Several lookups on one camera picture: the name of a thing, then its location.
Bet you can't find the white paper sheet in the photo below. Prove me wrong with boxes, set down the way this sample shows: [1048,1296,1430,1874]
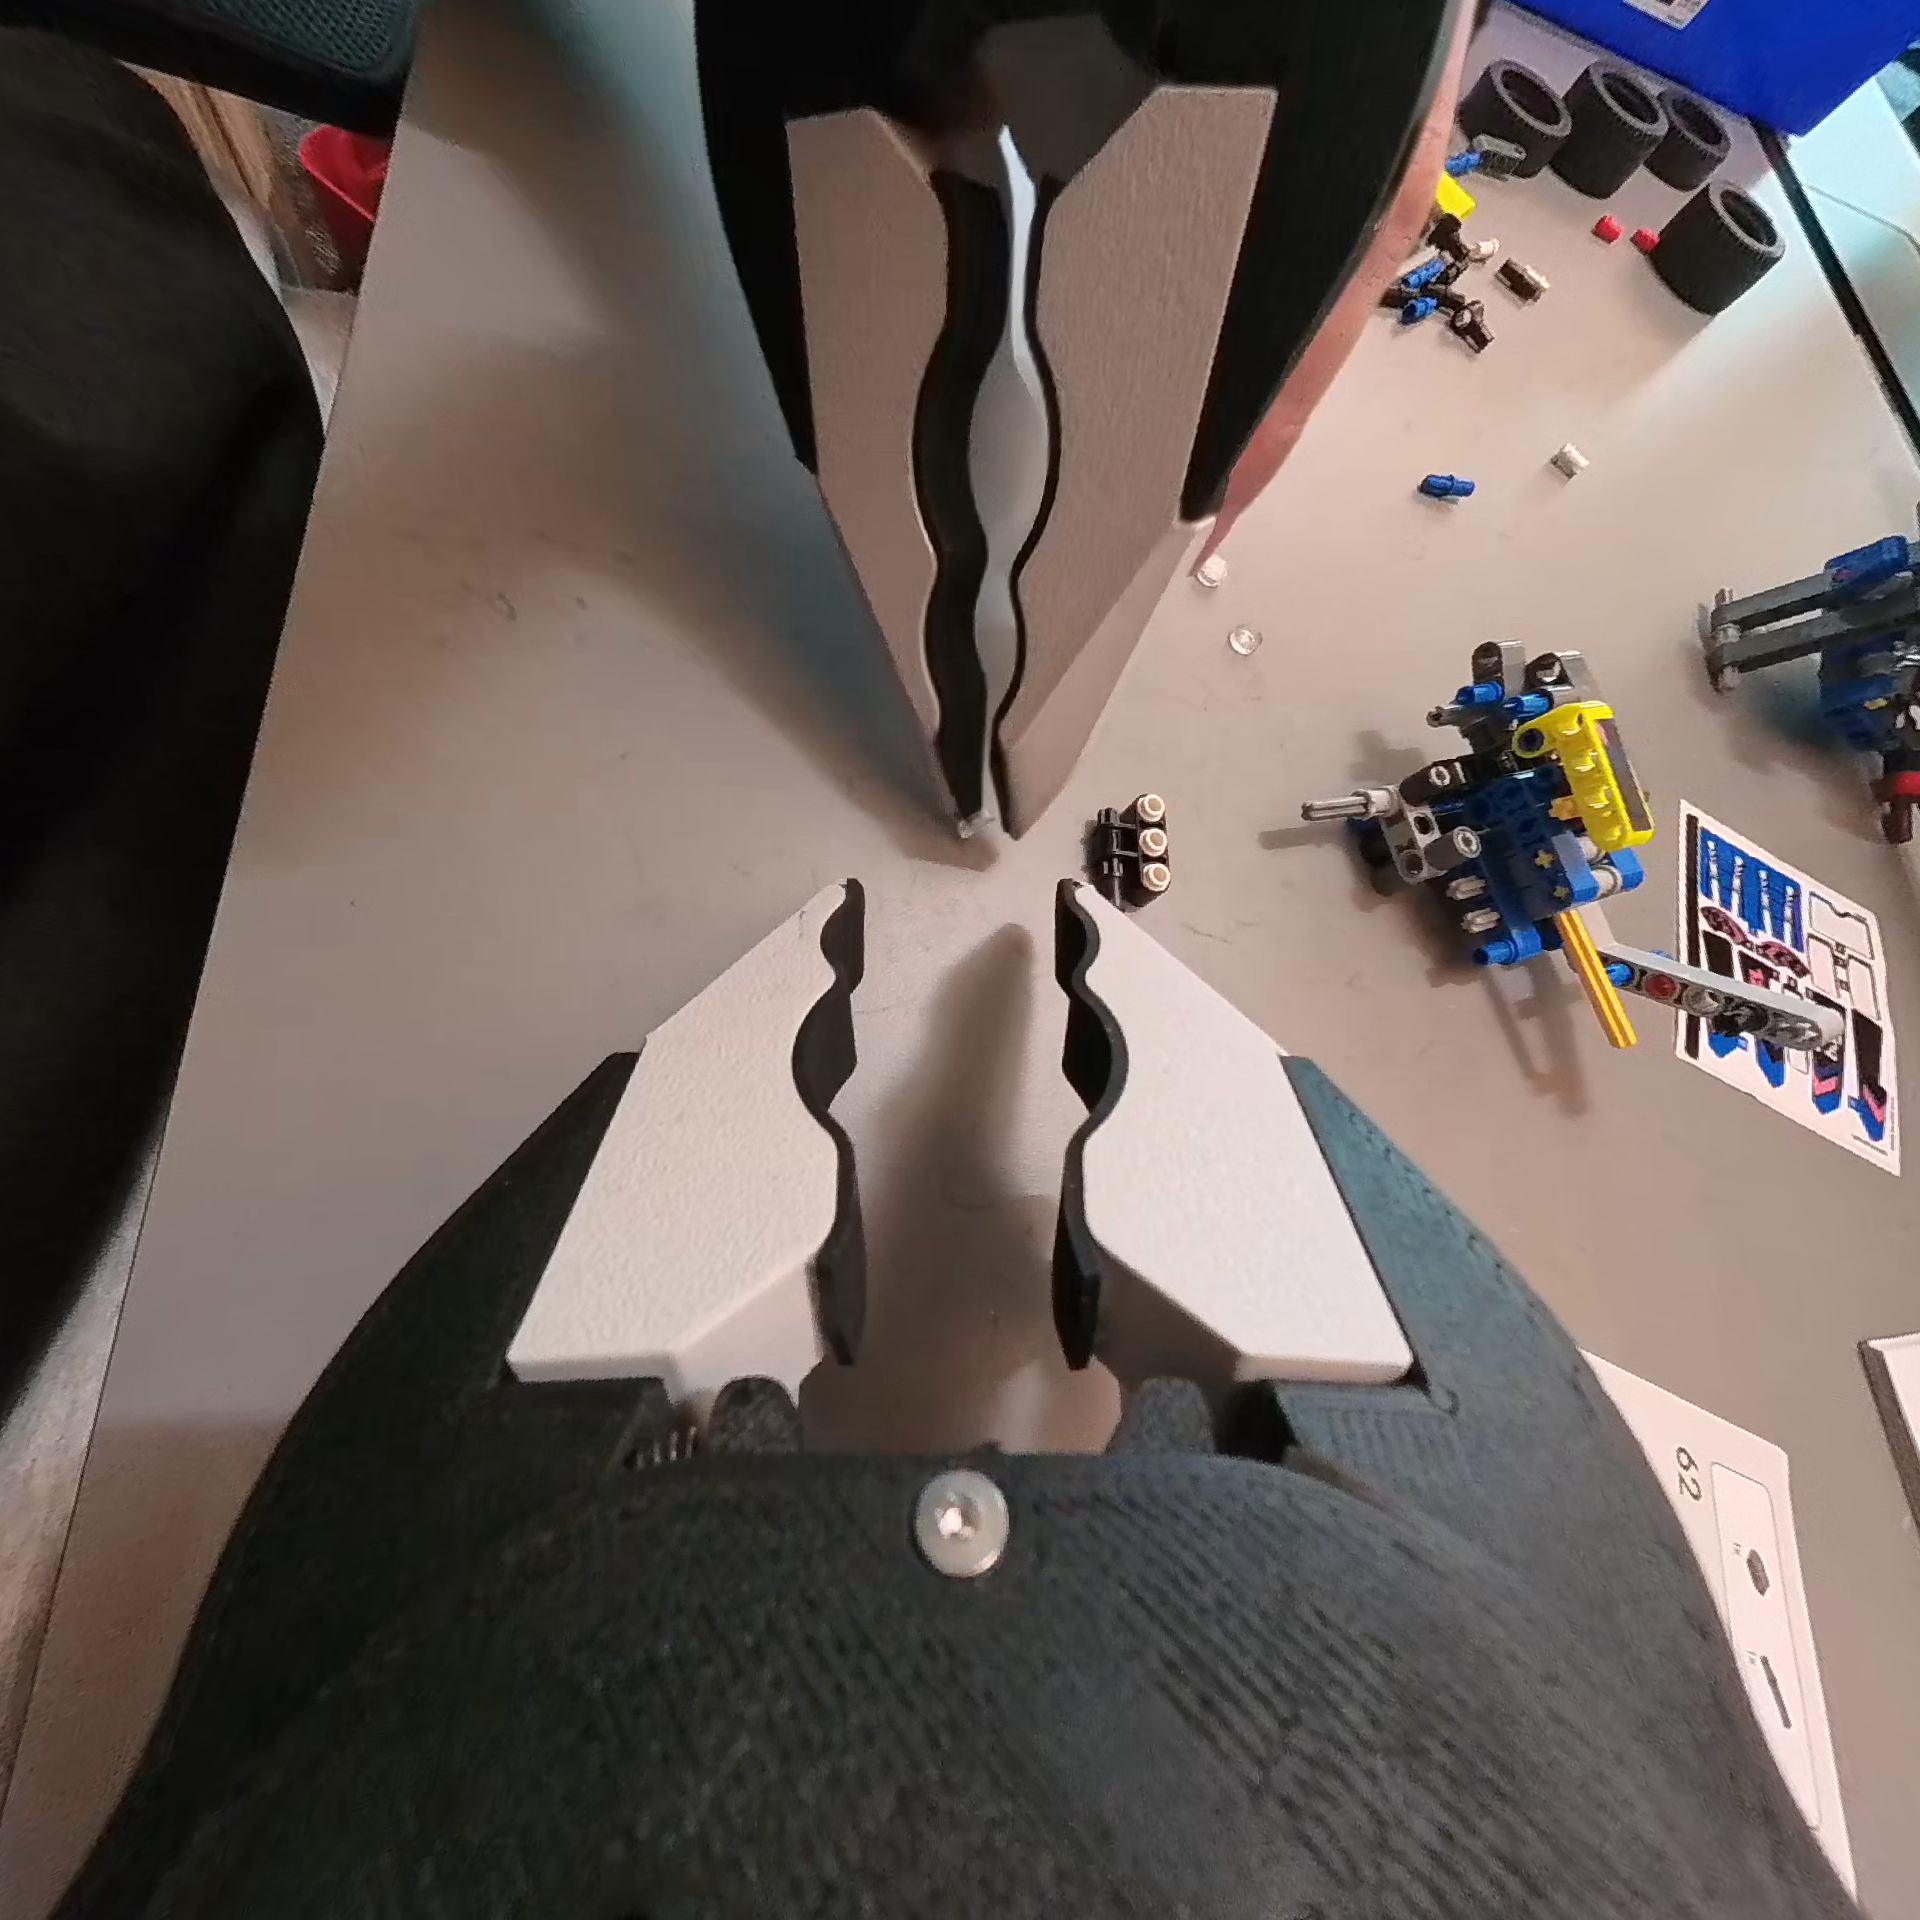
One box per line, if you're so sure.
[1861,1332,1920,1502]

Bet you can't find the blue yellow lego assembly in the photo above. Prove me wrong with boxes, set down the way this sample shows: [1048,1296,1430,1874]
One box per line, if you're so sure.
[1303,643,1659,1048]

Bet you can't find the red plastic container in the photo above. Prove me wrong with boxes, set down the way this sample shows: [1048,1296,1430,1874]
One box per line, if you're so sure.
[297,123,395,287]

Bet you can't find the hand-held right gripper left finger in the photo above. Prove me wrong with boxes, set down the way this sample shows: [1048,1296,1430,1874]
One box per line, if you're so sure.
[505,880,872,1431]

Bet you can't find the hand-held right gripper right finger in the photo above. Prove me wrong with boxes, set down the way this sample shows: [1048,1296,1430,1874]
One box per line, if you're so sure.
[1054,880,1417,1445]

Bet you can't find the pile of small lego pieces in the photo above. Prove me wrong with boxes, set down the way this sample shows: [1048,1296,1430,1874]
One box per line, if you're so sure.
[1381,132,1555,355]

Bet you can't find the grey lego beam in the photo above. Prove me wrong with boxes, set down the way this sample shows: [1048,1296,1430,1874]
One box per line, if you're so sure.
[1593,948,1855,1048]

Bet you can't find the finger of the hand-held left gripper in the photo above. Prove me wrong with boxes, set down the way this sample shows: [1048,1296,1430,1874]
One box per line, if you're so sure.
[784,104,1013,818]
[994,85,1281,838]

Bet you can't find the black lego piece tan pins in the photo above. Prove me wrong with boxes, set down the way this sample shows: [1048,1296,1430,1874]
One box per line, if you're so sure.
[1094,790,1175,911]

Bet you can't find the lego sticker sheet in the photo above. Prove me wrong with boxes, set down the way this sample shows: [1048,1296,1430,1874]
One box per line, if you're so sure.
[1671,799,1905,1175]

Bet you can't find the blue grey lego assembly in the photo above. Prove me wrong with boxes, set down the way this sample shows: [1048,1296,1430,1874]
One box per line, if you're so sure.
[1699,533,1920,840]

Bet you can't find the lego instruction booklet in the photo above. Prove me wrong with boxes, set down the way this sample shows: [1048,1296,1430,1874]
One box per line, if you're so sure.
[1583,1350,1855,1920]

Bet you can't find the blue plastic box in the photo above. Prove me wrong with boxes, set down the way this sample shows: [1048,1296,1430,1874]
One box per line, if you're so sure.
[1507,0,1920,138]

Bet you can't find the person's dark clothing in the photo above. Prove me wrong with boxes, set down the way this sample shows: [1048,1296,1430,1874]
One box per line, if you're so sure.
[0,30,326,1412]

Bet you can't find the black rubber lego tire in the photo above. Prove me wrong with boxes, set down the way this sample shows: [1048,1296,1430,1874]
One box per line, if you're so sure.
[1458,56,1575,179]
[1552,63,1671,200]
[1651,87,1735,195]
[1654,180,1790,317]

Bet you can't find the black mesh object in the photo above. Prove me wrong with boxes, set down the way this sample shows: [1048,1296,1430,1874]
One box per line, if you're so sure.
[135,0,431,138]

